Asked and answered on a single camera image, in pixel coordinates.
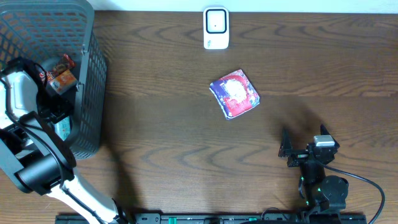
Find purple red snack packet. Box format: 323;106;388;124
209;69;260;120

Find teal packet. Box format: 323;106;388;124
54;116;71;141

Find small orange box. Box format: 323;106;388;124
50;70;78;95

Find orange red chip bag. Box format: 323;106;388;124
40;54;75;83

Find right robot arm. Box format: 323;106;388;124
278;125;349;213

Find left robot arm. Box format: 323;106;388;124
1;57;134;223

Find grey plastic mesh basket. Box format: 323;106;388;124
1;0;107;159

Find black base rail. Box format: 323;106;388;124
55;212;368;224

